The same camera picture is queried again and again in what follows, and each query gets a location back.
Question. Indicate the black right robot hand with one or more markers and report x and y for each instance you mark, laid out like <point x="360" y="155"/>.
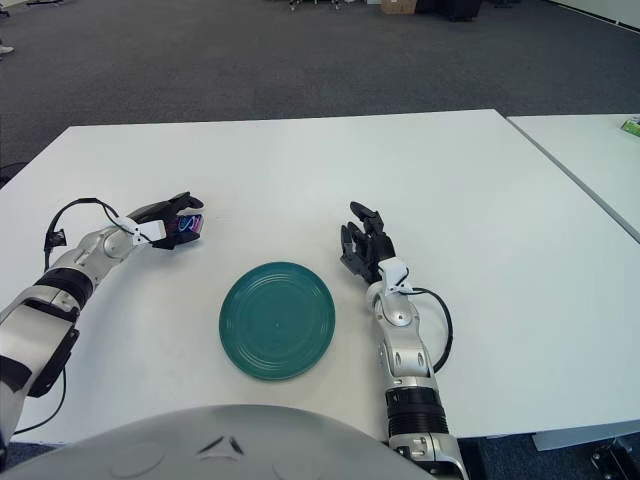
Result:
<point x="370" y="250"/>

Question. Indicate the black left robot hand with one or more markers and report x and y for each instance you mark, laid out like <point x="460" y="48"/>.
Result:
<point x="160" y="210"/>

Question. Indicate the blue purple gum box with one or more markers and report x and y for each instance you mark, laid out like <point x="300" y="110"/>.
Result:
<point x="190" y="223"/>

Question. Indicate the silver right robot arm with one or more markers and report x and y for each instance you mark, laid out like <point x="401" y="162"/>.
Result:
<point x="407" y="360"/>

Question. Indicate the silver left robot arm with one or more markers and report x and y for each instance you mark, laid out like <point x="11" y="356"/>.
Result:
<point x="100" y="247"/>

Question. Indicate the green round plate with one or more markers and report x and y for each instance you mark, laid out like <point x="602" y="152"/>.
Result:
<point x="277" y="325"/>

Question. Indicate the brown cardboard box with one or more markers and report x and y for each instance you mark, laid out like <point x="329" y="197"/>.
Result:
<point x="397" y="6"/>

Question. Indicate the grey robot torso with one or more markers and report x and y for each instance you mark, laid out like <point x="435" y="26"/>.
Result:
<point x="225" y="450"/>

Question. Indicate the wheeled cart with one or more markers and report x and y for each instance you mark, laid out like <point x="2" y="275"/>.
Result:
<point x="315" y="4"/>

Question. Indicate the black cabinet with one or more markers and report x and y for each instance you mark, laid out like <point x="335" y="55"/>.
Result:
<point x="462" y="9"/>

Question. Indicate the green package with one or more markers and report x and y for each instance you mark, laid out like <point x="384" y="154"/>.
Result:
<point x="632" y="127"/>

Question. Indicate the black wheeled base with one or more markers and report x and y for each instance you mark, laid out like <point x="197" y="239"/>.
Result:
<point x="615" y="460"/>

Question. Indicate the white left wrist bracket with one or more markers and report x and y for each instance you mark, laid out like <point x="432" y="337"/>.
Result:
<point x="152" y="230"/>

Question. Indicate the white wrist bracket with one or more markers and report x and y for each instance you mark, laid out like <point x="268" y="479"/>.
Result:
<point x="152" y="230"/>
<point x="395" y="272"/>

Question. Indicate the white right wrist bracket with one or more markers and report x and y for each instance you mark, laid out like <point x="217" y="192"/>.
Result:
<point x="395" y="272"/>

